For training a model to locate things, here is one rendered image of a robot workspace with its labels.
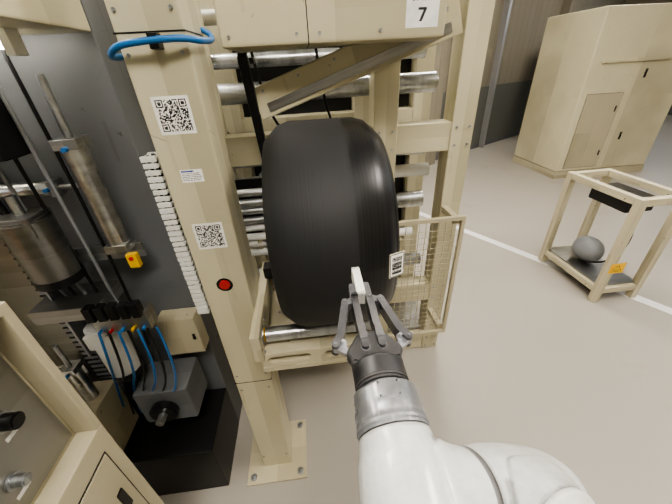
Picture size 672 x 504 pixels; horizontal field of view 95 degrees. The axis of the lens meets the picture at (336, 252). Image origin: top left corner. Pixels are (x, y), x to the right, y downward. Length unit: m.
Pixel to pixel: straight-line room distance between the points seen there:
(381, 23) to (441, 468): 0.98
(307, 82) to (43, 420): 1.09
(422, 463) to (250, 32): 0.98
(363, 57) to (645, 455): 2.07
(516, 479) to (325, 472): 1.34
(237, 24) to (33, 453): 1.05
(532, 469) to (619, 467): 1.63
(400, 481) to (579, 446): 1.72
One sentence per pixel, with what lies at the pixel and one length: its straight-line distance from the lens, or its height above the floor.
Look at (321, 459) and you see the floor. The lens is 1.75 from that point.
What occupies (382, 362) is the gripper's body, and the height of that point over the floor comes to 1.24.
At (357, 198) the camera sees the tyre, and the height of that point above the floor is 1.35.
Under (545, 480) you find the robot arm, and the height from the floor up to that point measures 1.20.
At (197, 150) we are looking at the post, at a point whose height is 1.44.
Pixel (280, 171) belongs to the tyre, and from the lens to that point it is 0.68.
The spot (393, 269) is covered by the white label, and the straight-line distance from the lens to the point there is 0.70.
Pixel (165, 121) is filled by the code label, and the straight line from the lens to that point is 0.80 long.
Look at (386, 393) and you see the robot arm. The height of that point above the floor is 1.24.
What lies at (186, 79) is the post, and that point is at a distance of 0.77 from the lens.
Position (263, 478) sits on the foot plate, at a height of 0.01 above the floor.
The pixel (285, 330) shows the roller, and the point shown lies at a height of 0.92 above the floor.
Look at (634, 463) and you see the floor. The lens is 2.14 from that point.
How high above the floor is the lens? 1.59
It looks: 31 degrees down
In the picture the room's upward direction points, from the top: 3 degrees counter-clockwise
